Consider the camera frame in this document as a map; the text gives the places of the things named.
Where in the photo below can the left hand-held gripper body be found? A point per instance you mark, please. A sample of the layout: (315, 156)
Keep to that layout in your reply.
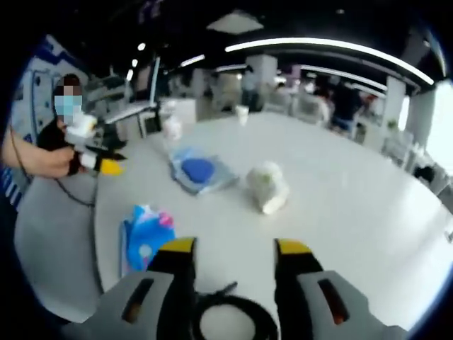
(81, 129)

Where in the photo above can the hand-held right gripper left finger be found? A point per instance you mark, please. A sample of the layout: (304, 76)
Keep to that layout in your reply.
(141, 304)

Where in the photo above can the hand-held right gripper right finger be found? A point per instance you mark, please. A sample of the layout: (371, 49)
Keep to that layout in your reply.
(318, 304)

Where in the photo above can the blue wipes packet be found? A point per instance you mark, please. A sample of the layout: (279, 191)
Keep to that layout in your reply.
(148, 237)

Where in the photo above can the clear plastic water bottle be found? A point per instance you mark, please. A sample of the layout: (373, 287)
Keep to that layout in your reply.
(171, 124)

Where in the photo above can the clear packet with blue sponge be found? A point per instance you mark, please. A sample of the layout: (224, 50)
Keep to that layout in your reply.
(198, 170)

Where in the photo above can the white patterned tissue packet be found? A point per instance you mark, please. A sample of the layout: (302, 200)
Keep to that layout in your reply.
(267, 187)

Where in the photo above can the white paper cup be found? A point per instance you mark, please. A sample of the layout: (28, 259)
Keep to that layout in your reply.
(242, 115)

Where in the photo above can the person's left hand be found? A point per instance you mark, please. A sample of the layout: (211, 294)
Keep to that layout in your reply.
(62, 163)

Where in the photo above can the white office desk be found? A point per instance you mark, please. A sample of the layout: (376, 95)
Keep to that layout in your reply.
(127, 111)

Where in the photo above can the person in blue mask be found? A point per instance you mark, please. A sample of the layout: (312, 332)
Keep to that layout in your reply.
(35, 88)

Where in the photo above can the dark monitor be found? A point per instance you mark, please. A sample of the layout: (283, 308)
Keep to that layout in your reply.
(146, 81)

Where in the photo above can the white column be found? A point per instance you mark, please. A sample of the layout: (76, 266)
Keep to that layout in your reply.
(395, 102)
(262, 81)

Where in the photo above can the ceiling air vent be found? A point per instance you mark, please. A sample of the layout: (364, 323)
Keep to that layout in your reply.
(235, 22)

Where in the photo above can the potted green plant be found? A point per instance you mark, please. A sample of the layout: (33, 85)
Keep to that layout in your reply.
(393, 124)

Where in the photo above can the long ceiling light strip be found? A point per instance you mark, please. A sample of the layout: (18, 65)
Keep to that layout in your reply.
(336, 47)

